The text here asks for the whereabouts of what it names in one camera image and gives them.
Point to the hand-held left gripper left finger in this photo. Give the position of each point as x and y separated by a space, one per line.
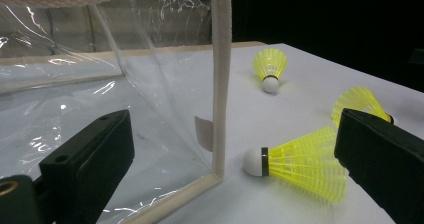
86 164

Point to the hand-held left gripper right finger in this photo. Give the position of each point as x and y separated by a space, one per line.
383 157

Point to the yellow plastic shuttlecock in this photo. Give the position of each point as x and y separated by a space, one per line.
270 64
300 164
356 100

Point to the transparent bag with beige trim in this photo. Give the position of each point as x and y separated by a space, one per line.
221 84

